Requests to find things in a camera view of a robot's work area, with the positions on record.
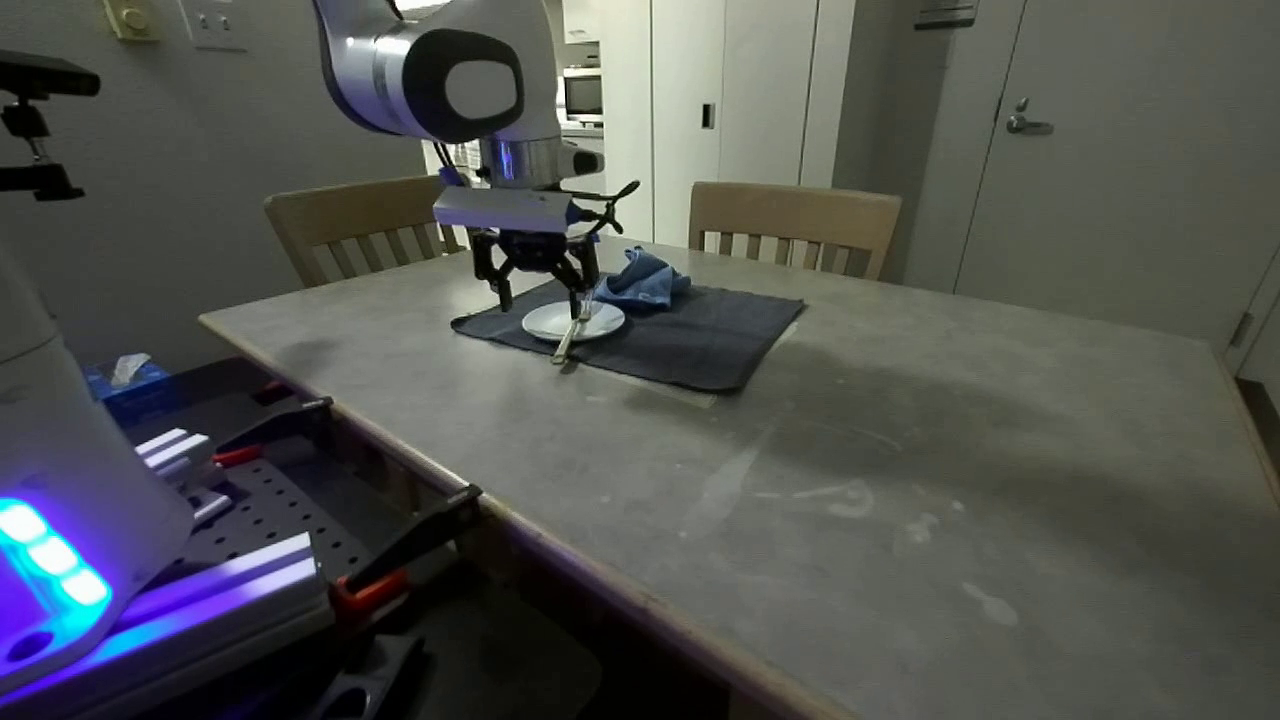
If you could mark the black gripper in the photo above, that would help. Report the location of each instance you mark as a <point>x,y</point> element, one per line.
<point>541,250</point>

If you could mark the silver metal fork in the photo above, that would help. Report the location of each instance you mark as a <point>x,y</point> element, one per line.
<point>569,345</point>

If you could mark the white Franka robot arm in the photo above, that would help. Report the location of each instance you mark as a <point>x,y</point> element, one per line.
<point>382,65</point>

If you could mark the white round plate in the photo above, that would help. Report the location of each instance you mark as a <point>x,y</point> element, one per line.
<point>606,320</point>

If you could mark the gray fabric table mat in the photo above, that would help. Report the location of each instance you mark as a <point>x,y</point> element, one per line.
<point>694,341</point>

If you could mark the crumpled blue cloth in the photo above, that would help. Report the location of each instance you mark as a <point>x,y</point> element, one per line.
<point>649,281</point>

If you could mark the white microwave oven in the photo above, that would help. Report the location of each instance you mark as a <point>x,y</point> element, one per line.
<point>586,92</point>

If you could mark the wooden slat-back chair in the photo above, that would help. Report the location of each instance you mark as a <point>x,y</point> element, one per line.
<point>347,215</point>
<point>803,208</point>

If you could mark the white closet door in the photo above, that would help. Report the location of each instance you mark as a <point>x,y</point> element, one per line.
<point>745,81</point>

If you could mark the black perforated breadboard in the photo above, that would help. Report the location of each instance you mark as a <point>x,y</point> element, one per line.
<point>267,512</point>

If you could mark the short aluminium profile block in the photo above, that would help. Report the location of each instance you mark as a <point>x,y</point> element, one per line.
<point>181,451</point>

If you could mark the blue tissue box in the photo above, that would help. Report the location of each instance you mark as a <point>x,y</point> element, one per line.
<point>132,383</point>

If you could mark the gray room door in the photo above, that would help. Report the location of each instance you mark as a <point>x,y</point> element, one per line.
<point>1134,160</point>

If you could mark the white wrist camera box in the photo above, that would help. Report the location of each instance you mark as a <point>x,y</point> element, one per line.
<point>501,208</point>

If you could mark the black wall switch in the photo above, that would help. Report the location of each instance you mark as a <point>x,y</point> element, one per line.
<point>711,114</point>

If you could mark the long aluminium extrusion rail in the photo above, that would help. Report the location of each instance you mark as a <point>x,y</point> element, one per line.
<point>240,578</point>

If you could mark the white light switch plate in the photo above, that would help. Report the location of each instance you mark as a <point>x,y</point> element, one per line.
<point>215,20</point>

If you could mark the yellow wall device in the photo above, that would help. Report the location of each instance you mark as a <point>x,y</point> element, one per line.
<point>130,19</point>

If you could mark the gray wall sign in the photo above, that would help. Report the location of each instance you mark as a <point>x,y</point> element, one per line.
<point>945,14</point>

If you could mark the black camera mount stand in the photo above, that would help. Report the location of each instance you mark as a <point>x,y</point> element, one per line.
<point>40,75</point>

